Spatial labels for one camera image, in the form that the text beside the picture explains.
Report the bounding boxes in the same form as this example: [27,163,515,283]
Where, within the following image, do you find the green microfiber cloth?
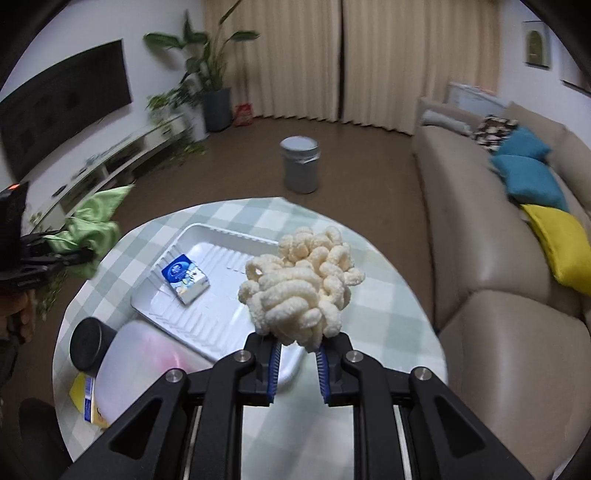
[44,185,133,279]

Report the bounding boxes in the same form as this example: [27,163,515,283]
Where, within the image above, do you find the cream chenille duster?
[238,225,366,352]

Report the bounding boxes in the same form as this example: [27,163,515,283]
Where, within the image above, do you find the person's left hand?
[0,290,36,342]

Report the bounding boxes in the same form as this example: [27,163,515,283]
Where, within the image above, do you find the white TV console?
[23,125,172,234]

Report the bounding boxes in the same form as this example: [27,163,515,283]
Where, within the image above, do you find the green checkered tablecloth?
[51,197,449,480]

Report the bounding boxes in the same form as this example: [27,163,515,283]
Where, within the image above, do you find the white plastic tray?
[129,222,306,388]

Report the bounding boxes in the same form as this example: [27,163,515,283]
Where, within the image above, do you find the translucent plastic jar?
[94,320,212,424]

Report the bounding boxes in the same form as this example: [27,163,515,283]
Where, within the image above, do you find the beige leather sofa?
[413,120,590,479]

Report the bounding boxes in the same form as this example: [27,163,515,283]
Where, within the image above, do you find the trailing ivy plant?
[146,82,207,162]

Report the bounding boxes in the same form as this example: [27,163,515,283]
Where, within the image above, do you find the tall potted plant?
[143,1,259,133]

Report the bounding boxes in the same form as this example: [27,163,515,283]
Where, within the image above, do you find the red box on floor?
[233,103,253,127]

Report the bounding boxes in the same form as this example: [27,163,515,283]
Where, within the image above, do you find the yellow cushion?
[522,204,591,297]

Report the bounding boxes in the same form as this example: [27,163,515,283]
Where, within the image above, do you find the teal cushion front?
[490,155,569,212]

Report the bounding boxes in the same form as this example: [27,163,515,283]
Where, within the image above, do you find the teal cushion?
[495,127,551,161]
[490,155,569,212]

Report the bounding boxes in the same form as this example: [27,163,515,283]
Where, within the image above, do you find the grey folded blanket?
[420,109,473,137]

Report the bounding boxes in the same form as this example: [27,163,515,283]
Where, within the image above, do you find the black white patterned cushion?
[472,115,519,153]

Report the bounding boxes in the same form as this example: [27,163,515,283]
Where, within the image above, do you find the teal cushion rear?
[495,127,551,161]

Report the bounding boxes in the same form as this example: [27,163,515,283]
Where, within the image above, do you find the white cabinet behind sofa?
[446,82,509,117]

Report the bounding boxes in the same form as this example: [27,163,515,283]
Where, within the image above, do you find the beige curtains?
[204,1,501,134]

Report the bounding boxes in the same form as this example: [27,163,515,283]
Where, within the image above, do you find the black wall television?
[1,40,131,181]

